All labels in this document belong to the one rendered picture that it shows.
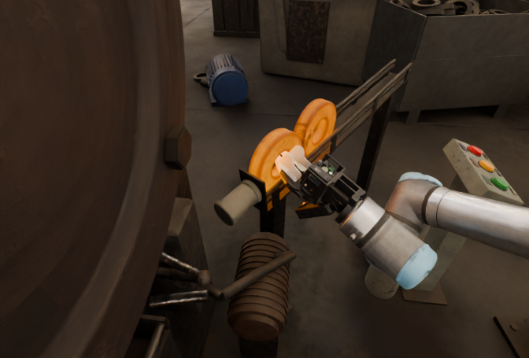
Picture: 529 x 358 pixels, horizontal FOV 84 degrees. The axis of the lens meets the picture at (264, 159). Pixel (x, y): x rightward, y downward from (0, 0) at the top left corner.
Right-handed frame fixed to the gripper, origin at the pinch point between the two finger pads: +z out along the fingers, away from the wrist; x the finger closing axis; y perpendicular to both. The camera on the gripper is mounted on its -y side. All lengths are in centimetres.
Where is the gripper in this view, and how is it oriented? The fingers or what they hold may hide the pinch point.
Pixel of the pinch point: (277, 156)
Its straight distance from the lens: 67.5
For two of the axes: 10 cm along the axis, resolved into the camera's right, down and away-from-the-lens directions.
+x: -6.7, 4.6, -5.9
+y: 2.3, -6.2, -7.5
